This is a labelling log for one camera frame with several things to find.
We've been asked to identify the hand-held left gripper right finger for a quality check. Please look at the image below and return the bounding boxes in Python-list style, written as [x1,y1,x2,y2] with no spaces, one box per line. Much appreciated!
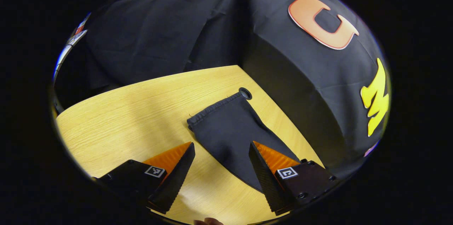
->
[248,141,342,216]

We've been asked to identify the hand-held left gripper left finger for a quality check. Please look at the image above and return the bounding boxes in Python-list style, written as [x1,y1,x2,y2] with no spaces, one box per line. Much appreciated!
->
[93,142,196,215]

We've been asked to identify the dark jeans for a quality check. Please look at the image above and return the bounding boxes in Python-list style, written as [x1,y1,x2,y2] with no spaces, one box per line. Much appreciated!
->
[187,92,301,193]

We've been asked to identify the black backdrop cloth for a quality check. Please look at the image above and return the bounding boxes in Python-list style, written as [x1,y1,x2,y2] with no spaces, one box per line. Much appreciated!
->
[53,0,391,180]

